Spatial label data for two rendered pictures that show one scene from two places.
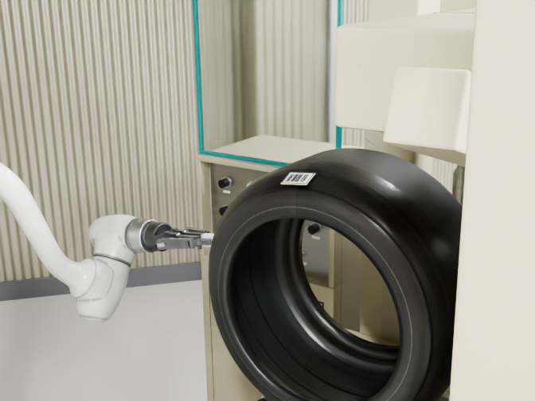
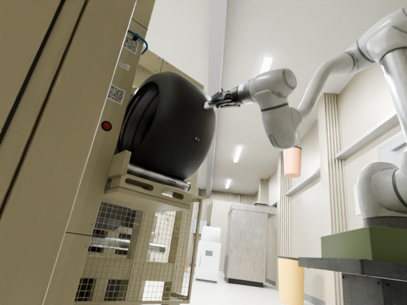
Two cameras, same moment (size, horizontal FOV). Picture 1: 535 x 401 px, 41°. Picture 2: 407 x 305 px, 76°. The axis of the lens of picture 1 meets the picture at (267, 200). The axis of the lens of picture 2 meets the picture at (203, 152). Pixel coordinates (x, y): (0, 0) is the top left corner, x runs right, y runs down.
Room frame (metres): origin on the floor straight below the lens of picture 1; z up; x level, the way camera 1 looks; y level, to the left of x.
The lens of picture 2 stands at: (2.62, 0.41, 0.61)
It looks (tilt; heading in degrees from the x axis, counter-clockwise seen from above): 21 degrees up; 196
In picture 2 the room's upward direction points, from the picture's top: 8 degrees clockwise
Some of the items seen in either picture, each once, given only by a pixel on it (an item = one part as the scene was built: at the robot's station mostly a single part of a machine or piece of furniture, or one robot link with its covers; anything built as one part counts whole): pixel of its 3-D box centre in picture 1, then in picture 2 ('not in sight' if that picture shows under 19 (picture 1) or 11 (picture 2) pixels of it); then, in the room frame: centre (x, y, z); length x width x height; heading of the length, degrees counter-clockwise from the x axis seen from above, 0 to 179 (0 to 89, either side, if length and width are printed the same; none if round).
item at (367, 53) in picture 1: (483, 60); (160, 80); (1.24, -0.37, 1.71); 0.61 x 0.25 x 0.15; 145
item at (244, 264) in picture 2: not in sight; (248, 244); (-5.50, -0.23, 1.01); 1.57 x 1.22 x 2.03; 13
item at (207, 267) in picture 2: not in sight; (209, 253); (-4.27, -1.08, 0.65); 0.69 x 0.59 x 1.29; 14
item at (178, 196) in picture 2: not in sight; (154, 191); (1.59, -0.08, 0.83); 0.36 x 0.09 x 0.06; 145
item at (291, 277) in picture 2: not in sight; (291, 279); (-2.74, 0.79, 0.37); 0.48 x 0.47 x 0.75; 103
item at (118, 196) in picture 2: not in sight; (137, 201); (1.51, -0.20, 0.80); 0.37 x 0.36 x 0.02; 55
